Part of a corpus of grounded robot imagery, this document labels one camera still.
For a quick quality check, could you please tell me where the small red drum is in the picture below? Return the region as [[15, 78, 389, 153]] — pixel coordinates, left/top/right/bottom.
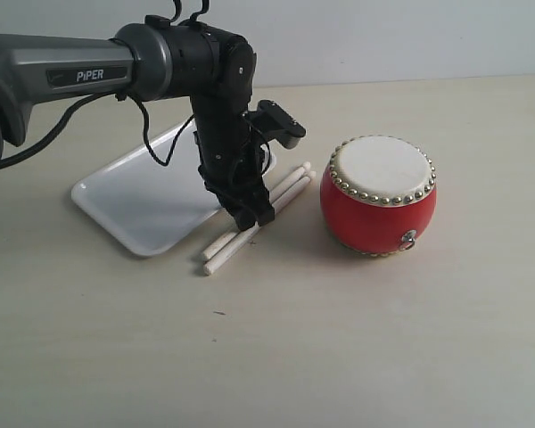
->
[[319, 135, 438, 257]]

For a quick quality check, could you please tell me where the white wooden drumstick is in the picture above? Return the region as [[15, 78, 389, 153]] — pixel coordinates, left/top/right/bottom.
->
[[203, 171, 317, 276], [202, 161, 311, 262]]

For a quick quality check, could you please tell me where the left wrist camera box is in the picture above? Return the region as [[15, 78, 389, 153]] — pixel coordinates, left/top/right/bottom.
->
[[243, 100, 307, 150]]

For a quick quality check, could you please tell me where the white rectangular plastic tray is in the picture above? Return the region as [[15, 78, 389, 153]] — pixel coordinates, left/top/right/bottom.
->
[[70, 119, 278, 258]]

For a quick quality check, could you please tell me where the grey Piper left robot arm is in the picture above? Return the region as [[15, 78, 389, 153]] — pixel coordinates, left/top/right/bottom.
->
[[0, 15, 275, 230]]

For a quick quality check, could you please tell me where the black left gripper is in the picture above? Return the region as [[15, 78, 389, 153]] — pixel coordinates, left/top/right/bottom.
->
[[191, 95, 275, 231]]

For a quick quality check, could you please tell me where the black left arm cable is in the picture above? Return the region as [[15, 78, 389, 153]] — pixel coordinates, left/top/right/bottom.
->
[[0, 91, 197, 179]]

